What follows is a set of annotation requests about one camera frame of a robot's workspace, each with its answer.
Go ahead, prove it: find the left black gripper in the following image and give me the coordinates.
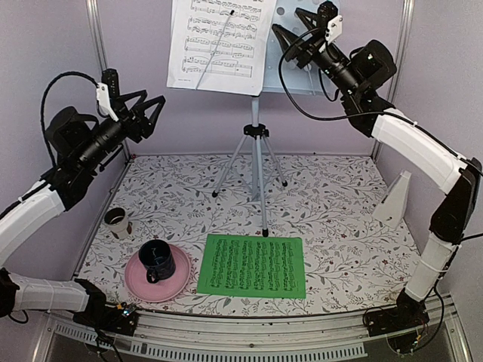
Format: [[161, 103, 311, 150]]
[[76, 89, 165, 170]]

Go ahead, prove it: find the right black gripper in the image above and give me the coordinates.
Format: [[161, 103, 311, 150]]
[[272, 8, 364, 97]]

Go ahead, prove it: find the light blue music stand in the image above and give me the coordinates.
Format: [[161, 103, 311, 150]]
[[212, 1, 321, 236]]

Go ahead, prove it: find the white sheet music page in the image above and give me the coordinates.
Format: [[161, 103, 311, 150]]
[[167, 0, 276, 96]]

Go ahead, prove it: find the green sheet music page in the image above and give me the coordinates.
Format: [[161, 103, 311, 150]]
[[197, 234, 306, 299]]

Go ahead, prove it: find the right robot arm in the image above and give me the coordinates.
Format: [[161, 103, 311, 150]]
[[272, 1, 482, 329]]

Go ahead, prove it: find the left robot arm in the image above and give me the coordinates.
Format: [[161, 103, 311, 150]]
[[1, 90, 165, 327]]

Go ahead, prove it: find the small paper cup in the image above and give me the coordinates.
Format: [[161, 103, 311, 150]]
[[103, 207, 132, 240]]

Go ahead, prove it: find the dark blue mug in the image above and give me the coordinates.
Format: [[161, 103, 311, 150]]
[[138, 239, 176, 284]]

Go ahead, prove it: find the pink plate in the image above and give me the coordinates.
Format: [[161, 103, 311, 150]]
[[125, 243, 192, 304]]

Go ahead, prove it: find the white wedge block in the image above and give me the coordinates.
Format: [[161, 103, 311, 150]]
[[372, 170, 411, 229]]

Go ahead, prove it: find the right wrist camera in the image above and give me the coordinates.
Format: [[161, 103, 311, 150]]
[[317, 1, 343, 44]]

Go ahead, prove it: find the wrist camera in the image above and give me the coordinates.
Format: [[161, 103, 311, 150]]
[[317, 1, 343, 44], [96, 68, 120, 121]]

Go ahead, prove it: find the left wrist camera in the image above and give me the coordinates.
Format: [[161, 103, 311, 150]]
[[96, 68, 120, 121]]

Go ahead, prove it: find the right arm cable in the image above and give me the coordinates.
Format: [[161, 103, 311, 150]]
[[278, 28, 378, 121]]

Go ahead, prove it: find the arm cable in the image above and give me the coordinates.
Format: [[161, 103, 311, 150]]
[[40, 71, 100, 163], [278, 28, 378, 121]]

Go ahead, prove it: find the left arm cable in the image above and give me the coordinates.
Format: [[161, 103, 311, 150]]
[[40, 71, 100, 163]]

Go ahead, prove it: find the left aluminium post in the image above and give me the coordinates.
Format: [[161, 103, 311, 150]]
[[85, 0, 131, 163]]

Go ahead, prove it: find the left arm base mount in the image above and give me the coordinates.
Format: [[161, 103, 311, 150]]
[[72, 290, 139, 336]]

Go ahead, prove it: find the aluminium front rail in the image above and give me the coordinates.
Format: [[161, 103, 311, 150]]
[[32, 294, 475, 361]]

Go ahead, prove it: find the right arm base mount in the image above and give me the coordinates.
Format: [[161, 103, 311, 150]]
[[362, 298, 429, 336]]

